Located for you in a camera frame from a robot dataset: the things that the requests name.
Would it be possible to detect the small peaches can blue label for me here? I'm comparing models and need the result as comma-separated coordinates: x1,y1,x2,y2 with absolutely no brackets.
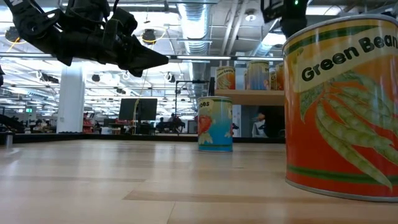
246,60,271,91

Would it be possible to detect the corn can orange label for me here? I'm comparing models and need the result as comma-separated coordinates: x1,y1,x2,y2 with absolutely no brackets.
269,63,285,91

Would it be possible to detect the white room pillar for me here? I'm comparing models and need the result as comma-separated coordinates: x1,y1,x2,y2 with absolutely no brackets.
56,62,86,134

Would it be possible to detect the wooden shelf board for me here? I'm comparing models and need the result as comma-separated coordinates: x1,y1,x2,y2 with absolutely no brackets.
213,89,285,106

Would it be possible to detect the person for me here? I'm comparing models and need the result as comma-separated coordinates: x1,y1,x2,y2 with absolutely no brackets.
256,105,285,139

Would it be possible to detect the silver ceiling air duct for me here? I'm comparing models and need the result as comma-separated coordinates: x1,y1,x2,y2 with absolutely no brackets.
177,2,213,103

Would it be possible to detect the black shelf post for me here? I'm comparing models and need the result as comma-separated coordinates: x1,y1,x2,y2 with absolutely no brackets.
207,77,216,97

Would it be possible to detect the black ceiling camera yellow cable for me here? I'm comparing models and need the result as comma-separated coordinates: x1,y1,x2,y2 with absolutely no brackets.
141,28,157,45
4,26,21,43

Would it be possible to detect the large green beans can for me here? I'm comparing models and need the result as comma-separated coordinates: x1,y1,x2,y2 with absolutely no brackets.
282,14,398,203

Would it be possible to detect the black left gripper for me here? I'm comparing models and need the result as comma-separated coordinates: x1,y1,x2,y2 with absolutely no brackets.
57,17,170,78

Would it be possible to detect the black computer monitor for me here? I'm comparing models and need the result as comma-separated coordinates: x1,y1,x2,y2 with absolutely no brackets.
137,98,159,122
118,98,139,122

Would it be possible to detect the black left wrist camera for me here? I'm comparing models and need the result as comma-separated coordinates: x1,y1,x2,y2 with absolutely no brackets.
103,7,139,45

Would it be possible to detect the long ceiling light bar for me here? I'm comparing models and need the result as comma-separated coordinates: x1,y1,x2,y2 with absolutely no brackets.
0,52,284,62

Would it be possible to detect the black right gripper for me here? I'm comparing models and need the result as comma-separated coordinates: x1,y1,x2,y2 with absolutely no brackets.
260,0,309,39

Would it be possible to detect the tomatoes can blue label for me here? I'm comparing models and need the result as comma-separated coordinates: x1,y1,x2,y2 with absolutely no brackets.
197,95,234,153

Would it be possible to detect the small green beans can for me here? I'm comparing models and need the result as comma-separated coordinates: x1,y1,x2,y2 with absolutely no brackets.
215,65,236,91

